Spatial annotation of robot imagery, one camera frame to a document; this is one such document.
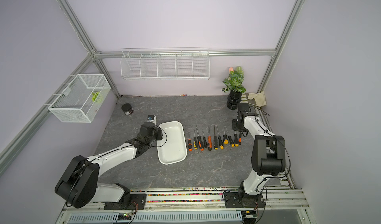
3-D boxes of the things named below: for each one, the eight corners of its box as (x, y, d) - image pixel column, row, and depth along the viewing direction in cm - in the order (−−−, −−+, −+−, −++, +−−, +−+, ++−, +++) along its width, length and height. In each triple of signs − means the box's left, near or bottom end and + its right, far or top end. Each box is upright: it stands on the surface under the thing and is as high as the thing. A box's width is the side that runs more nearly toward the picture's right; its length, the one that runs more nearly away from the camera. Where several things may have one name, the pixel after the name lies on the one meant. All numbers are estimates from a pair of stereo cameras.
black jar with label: (122, 114, 112) (119, 110, 108) (125, 107, 117) (123, 103, 113) (132, 114, 112) (129, 110, 108) (134, 107, 117) (132, 103, 113)
